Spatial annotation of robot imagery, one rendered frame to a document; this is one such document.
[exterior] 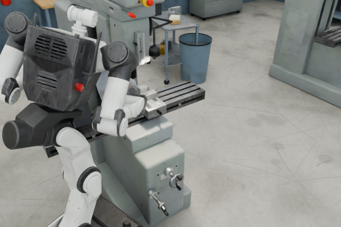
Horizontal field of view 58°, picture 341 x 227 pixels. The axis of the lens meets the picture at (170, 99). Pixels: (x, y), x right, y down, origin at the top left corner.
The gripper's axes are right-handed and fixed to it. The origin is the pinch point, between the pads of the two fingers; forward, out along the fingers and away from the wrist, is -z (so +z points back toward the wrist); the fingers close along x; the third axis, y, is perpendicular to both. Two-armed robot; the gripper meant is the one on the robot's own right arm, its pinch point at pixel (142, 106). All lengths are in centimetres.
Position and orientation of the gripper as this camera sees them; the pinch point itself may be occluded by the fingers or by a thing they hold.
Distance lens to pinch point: 173.7
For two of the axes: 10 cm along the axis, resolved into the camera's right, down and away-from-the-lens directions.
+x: 2.1, -9.7, 0.9
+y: -9.7, -1.9, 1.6
